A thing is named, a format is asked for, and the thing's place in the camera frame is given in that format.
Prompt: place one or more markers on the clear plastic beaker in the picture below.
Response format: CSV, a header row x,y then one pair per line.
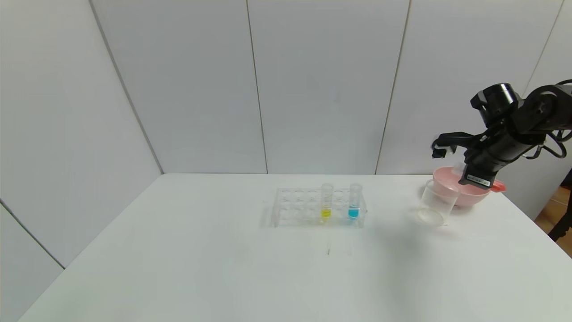
x,y
431,217

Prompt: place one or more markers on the yellow pigment test tube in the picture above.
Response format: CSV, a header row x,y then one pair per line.
x,y
326,213

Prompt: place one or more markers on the red pigment test tube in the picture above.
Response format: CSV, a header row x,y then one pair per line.
x,y
498,186

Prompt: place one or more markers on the blue pigment test tube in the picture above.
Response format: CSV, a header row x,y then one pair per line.
x,y
353,213

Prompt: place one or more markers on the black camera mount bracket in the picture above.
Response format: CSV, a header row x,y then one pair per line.
x,y
460,138

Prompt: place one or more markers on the clear acrylic test tube rack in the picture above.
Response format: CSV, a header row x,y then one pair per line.
x,y
299,210

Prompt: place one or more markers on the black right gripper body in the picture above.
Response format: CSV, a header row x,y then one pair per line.
x,y
479,179

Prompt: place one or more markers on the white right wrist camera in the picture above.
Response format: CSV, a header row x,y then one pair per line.
x,y
439,152

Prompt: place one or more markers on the black metal furniture frame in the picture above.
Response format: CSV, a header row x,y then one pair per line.
x,y
562,228

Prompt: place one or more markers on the pink bowl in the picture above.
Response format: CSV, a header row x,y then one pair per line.
x,y
473,197

